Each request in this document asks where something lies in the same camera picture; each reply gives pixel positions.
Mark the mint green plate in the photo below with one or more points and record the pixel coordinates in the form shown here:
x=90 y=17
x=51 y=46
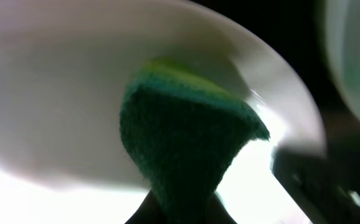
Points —
x=341 y=32

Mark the white plate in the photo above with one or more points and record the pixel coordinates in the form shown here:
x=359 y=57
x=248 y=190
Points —
x=63 y=68

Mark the green scrubbing sponge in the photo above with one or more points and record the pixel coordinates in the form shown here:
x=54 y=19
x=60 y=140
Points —
x=183 y=131

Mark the round black tray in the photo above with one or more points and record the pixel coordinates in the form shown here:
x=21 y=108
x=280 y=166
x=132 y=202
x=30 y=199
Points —
x=294 y=28

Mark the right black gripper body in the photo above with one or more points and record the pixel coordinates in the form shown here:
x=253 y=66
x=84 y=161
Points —
x=324 y=188

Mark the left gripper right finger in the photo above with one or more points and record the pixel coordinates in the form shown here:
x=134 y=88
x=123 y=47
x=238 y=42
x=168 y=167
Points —
x=215 y=213

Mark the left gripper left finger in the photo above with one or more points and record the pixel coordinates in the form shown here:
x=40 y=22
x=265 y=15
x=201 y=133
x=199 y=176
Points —
x=149 y=212

